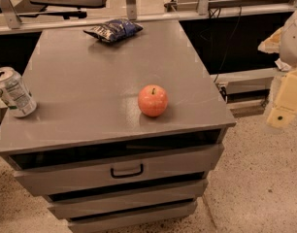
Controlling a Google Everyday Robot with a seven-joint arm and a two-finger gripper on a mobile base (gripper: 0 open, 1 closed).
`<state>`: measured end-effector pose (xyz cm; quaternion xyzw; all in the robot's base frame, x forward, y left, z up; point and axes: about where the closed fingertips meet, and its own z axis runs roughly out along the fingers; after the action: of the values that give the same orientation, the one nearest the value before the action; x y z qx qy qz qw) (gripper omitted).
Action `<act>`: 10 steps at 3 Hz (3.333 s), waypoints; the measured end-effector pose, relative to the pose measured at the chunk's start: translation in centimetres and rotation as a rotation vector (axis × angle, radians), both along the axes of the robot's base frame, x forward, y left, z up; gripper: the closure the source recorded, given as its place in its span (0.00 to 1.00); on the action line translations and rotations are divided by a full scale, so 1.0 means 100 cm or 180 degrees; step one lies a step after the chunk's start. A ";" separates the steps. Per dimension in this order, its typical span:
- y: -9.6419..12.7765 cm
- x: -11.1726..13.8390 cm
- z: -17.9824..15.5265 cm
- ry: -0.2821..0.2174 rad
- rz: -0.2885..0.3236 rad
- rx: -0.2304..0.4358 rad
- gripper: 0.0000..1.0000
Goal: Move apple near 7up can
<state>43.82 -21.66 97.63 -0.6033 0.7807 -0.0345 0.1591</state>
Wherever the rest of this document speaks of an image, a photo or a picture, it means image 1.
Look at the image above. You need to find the red apple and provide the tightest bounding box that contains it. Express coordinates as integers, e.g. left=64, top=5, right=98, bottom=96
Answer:
left=138, top=84, right=168, bottom=117

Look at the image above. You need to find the green white 7up can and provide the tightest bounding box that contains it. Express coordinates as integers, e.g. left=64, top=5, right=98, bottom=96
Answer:
left=0, top=67, right=37, bottom=117

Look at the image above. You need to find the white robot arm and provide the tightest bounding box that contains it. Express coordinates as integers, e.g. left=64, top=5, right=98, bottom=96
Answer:
left=257, top=10, right=297, bottom=128

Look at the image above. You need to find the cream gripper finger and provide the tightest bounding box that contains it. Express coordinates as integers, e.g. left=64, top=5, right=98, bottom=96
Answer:
left=257, top=28, right=281, bottom=53
left=266, top=69, right=297, bottom=128

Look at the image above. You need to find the grey drawer cabinet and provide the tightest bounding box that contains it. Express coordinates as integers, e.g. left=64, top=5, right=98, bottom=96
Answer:
left=0, top=21, right=235, bottom=233

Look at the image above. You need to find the blue chip bag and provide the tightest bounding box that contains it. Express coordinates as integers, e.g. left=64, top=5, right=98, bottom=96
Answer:
left=83, top=18, right=143, bottom=43

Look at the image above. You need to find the black drawer handle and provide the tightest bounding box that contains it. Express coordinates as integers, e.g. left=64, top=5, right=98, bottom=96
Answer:
left=110, top=164, right=144, bottom=180

